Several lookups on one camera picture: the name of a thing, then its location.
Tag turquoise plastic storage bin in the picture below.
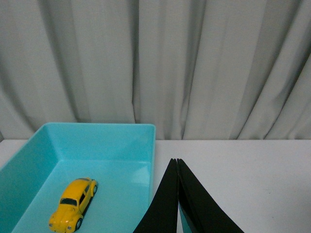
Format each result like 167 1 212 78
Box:
0 123 187 233

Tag yellow beetle toy car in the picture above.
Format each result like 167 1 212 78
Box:
49 177 98 233

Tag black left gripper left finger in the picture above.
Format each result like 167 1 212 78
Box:
134 159 179 233

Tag grey-white curtain backdrop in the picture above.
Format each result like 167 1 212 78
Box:
0 0 311 140

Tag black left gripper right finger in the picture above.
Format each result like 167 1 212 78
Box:
177 159 243 233

